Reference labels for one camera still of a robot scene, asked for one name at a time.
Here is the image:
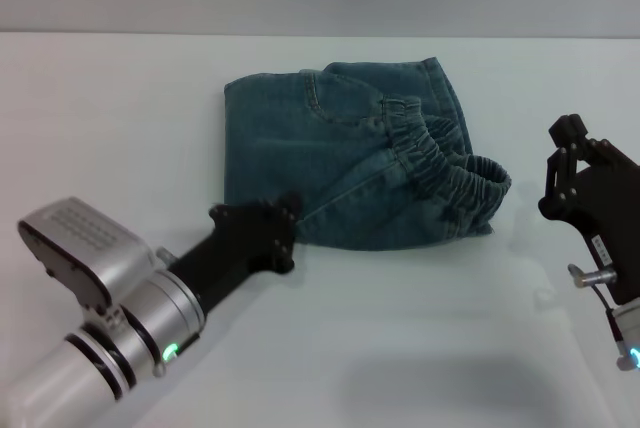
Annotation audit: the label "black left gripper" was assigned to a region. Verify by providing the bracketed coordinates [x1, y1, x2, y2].
[167, 191, 305, 317]

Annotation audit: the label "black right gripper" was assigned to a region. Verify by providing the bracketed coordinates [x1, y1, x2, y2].
[538, 114, 640, 307]

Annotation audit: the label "blue denim shorts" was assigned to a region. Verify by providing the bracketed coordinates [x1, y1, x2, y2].
[222, 57, 513, 253]

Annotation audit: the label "right arm connector cable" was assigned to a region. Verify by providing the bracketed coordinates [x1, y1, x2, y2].
[567, 262, 632, 373]

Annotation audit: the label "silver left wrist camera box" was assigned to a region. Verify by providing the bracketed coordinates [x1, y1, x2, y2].
[17, 196, 162, 319]

